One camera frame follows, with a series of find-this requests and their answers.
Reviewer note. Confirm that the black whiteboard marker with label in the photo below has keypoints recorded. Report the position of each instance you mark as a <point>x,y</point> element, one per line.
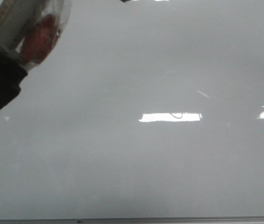
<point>30,29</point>

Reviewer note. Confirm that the white whiteboard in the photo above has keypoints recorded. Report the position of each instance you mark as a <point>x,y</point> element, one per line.
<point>150,108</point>

